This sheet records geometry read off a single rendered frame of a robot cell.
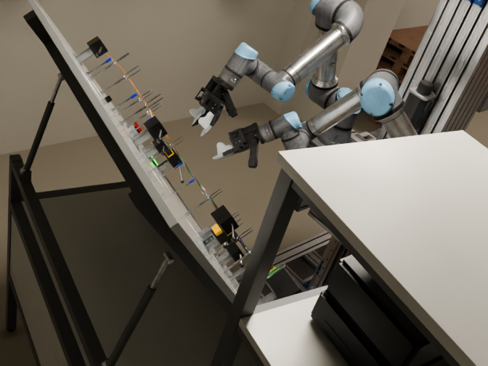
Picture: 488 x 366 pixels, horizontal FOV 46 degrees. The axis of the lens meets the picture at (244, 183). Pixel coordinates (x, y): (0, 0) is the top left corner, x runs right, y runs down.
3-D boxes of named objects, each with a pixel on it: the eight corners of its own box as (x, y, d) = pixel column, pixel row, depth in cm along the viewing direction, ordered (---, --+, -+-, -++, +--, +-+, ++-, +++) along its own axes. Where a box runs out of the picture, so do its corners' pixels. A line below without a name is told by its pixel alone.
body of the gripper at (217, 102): (192, 99, 209) (211, 72, 206) (210, 110, 214) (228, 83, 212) (200, 107, 203) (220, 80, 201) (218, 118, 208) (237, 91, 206)
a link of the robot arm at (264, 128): (277, 139, 221) (274, 138, 213) (266, 144, 222) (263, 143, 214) (269, 122, 222) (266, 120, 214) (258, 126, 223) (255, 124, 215)
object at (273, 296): (274, 344, 148) (318, 311, 150) (242, 296, 160) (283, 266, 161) (280, 353, 154) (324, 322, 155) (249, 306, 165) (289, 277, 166)
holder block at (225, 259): (224, 272, 156) (245, 257, 156) (212, 253, 163) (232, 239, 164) (231, 282, 159) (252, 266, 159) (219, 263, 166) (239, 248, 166)
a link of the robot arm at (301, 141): (314, 149, 226) (303, 125, 222) (306, 162, 217) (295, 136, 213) (296, 155, 230) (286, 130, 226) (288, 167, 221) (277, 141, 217)
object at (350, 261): (399, 283, 139) (434, 224, 128) (473, 359, 125) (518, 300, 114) (306, 316, 122) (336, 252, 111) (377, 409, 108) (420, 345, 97)
